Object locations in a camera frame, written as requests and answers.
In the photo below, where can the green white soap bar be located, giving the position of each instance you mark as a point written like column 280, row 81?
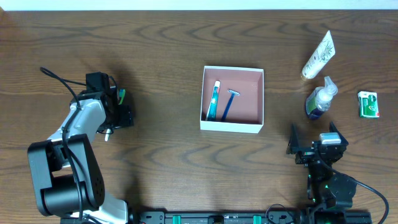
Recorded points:
column 368, row 105

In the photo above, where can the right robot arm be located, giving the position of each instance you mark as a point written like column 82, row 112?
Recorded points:
column 331, row 193

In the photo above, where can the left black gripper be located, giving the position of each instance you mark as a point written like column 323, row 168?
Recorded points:
column 125, row 116

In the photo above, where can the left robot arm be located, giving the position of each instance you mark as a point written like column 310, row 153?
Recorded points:
column 65, row 174

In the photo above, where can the white box pink interior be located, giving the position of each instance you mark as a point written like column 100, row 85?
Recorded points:
column 246, row 114

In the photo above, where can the clear foam pump bottle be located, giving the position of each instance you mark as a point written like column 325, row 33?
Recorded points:
column 319, row 101

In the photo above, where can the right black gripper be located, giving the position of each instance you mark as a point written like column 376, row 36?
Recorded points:
column 313, row 150

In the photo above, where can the white bamboo print lotion tube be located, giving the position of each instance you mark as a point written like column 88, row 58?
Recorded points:
column 319, row 58

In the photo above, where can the green toothpaste tube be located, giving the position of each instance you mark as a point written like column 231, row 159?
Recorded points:
column 211, row 114

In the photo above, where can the green white toothbrush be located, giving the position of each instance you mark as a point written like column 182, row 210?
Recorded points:
column 110, row 131

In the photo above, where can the blue disposable razor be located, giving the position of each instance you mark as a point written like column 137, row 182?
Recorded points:
column 233, row 94

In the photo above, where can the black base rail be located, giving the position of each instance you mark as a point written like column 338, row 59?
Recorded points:
column 271, row 216

